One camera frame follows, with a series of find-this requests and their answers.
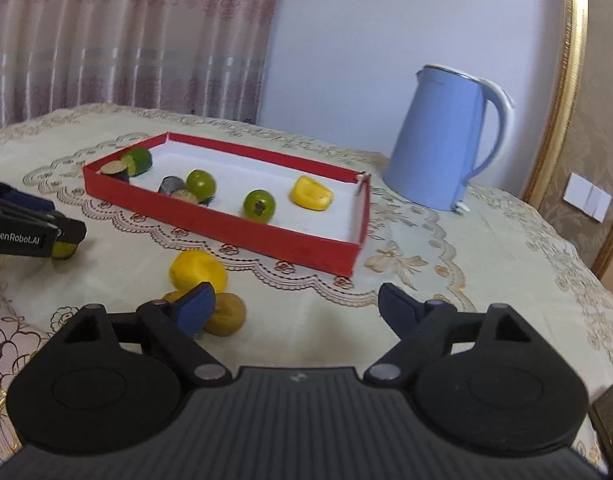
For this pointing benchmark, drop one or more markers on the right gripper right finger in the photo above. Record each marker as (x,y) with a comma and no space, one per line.
(423,329)

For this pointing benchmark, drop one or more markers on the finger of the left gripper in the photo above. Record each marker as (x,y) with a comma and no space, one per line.
(25,200)
(71,230)

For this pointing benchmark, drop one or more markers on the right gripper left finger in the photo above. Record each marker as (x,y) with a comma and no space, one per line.
(167,330)

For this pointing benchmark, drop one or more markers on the green pepper piece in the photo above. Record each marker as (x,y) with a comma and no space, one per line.
(63,250)

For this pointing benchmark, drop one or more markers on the yellow pepper piece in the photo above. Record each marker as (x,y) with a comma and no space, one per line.
(192,268)
(311,194)

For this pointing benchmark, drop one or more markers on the green cucumber piece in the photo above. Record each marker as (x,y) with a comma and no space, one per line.
(137,161)

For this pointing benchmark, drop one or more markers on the green round fruit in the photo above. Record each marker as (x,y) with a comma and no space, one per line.
(201,184)
(259,205)

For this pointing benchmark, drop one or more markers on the brown longan fruit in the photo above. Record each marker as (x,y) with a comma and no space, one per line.
(228,317)

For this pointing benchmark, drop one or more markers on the cream gold floral tablecloth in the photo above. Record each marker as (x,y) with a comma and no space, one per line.
(501,250)

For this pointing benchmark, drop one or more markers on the red shallow tray box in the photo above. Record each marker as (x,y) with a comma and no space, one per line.
(328,240)

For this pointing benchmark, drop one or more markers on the dark object at table edge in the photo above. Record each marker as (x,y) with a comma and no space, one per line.
(601,415)

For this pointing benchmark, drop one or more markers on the blue electric kettle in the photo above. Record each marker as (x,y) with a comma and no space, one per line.
(435,154)

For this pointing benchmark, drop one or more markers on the pink floral curtain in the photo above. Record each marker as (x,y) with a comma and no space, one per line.
(200,57)

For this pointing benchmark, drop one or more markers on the white wall switch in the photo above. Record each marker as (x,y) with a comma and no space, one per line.
(587,197)

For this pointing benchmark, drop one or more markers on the gold wall panel frame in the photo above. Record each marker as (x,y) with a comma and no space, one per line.
(578,135)

